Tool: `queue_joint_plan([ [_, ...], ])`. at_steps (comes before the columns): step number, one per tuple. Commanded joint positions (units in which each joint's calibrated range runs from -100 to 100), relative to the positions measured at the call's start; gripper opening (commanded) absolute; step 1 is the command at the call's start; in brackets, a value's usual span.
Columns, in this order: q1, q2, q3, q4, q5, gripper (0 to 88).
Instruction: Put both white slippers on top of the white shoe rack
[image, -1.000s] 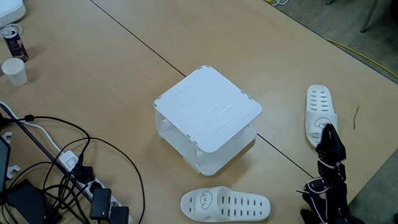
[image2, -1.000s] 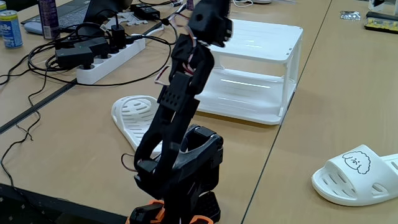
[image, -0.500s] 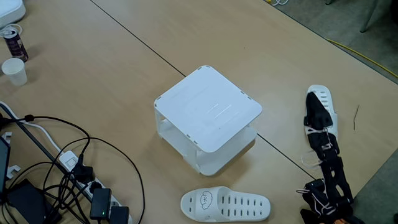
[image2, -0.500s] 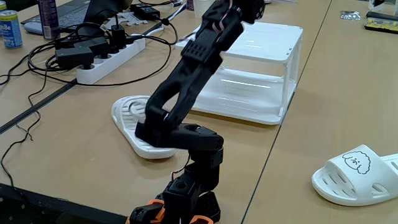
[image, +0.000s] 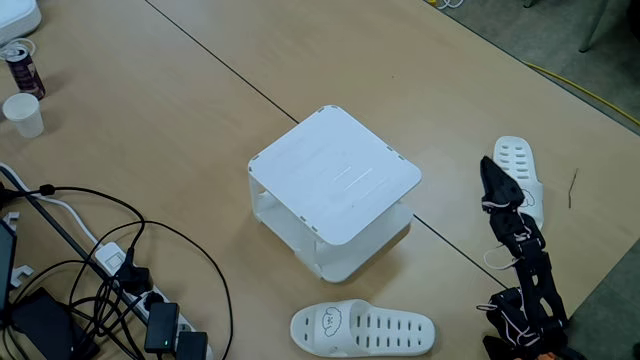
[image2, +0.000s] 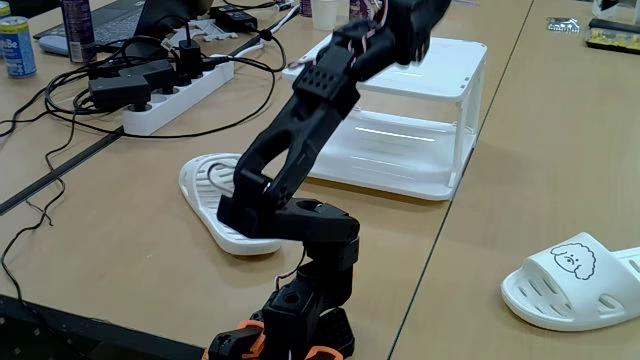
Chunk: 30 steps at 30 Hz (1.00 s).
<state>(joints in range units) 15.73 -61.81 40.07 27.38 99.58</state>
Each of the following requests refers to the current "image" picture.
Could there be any black plug charger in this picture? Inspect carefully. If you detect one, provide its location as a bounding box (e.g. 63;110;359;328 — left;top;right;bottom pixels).
115;247;153;296

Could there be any black adapter with green light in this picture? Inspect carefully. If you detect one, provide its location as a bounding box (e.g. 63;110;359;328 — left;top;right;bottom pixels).
143;301;180;355

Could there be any white paper cup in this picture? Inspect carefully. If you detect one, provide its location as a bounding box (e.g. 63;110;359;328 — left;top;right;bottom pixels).
1;92;45;140

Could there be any purple drink can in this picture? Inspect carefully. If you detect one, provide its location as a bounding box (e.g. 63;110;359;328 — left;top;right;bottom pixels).
4;44;47;101

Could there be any white power strip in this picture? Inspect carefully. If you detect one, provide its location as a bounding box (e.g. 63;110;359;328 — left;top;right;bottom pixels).
93;241;215;360

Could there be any white box device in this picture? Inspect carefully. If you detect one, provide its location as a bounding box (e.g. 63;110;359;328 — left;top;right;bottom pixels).
0;0;43;46

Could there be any dark laptop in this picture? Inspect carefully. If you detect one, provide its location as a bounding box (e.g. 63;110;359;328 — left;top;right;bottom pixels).
0;219;17;314

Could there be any black cable with ferrite bead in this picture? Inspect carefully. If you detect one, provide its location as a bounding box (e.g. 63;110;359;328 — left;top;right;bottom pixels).
2;183;147;256

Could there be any black flat case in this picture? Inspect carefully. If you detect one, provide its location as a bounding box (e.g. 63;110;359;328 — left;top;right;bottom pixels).
8;287;101;360

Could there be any grey chair leg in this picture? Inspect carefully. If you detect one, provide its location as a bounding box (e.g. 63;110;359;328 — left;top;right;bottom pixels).
578;0;612;54

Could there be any yellow floor cable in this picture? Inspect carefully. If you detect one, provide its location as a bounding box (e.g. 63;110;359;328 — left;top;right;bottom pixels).
522;60;640;127

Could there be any small thin twig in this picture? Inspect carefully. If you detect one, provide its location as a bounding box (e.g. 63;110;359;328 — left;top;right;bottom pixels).
567;167;580;210

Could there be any white plastic shoe rack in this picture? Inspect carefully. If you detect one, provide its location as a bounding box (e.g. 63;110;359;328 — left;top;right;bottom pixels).
247;104;423;284

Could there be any white power strip cable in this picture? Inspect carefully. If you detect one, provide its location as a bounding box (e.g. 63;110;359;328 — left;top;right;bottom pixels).
0;162;101;246

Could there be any white slipper with dog print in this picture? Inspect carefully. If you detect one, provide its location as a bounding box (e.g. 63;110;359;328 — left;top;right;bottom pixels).
492;135;545;231
289;298;437;359

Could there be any black power adapter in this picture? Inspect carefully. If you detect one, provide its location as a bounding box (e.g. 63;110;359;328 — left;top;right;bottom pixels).
175;330;209;360

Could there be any white coiled cable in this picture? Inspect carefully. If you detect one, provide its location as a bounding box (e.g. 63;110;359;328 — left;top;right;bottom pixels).
0;37;37;62

